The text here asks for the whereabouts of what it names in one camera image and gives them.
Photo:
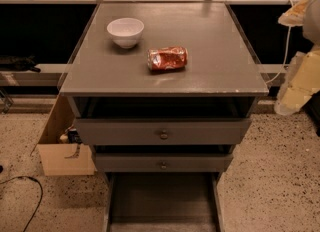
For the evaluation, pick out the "grey drawer cabinet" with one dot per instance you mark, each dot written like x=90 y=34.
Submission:
x=221 y=80

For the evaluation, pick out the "grey top drawer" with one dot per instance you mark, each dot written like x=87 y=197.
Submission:
x=161 y=132

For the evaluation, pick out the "open grey bottom drawer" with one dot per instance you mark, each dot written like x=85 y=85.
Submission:
x=163 y=202

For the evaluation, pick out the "white ceramic bowl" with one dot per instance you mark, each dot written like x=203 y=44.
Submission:
x=125 y=32

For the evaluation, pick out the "grey middle drawer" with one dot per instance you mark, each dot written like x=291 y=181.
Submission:
x=116 y=162

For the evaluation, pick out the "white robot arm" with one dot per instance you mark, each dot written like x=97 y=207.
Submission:
x=311 y=23

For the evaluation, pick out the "wooden side box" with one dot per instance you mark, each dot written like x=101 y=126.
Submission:
x=59 y=156

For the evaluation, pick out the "crushed red coke can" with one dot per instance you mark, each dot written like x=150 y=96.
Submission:
x=168 y=58

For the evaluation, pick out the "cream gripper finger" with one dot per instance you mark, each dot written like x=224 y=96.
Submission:
x=295 y=15
x=302 y=81

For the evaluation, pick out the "black object on shelf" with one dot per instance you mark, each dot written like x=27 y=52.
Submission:
x=17 y=63

